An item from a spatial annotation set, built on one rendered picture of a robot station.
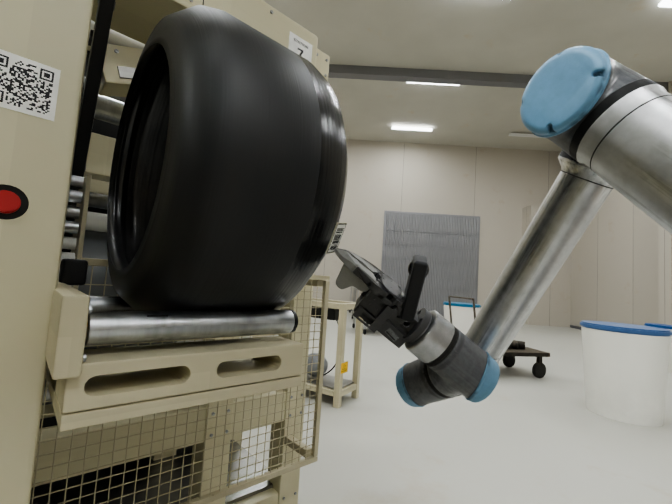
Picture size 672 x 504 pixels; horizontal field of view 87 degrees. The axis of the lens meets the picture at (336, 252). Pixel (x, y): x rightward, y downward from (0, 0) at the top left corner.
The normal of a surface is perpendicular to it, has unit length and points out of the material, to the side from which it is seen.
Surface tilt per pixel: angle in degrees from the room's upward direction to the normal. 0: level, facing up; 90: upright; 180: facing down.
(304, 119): 81
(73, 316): 90
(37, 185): 90
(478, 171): 90
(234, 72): 74
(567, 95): 88
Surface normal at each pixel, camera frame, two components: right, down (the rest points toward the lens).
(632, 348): -0.47, -0.04
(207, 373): 0.67, -0.01
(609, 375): -0.85, -0.04
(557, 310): -0.02, -0.07
